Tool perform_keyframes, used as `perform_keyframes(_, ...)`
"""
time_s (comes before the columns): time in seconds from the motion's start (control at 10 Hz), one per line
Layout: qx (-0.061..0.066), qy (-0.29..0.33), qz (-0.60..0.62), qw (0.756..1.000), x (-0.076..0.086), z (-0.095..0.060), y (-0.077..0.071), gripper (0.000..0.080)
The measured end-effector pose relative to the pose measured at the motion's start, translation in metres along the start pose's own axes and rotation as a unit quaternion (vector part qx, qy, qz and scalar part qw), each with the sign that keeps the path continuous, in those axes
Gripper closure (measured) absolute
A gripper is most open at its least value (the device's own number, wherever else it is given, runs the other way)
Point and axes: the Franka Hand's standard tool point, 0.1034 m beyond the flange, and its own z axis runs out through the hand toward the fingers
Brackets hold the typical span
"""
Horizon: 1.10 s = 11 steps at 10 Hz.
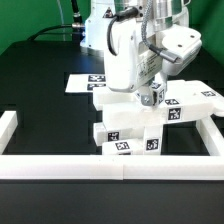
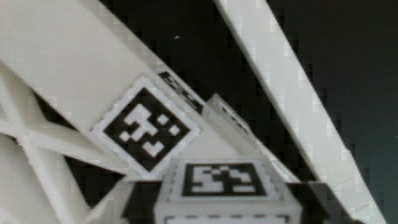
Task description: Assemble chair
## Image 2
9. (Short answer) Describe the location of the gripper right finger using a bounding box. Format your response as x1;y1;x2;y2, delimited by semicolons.
289;182;367;224

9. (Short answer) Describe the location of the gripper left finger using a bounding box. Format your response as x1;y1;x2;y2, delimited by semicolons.
82;179;166;224

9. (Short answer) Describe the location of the white marker cube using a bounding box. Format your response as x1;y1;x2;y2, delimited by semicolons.
155;159;303;224

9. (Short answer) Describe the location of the white chair back frame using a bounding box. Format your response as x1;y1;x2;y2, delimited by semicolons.
0;0;290;224

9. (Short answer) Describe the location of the white U-shaped fence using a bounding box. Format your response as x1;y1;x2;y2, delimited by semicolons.
214;0;388;224

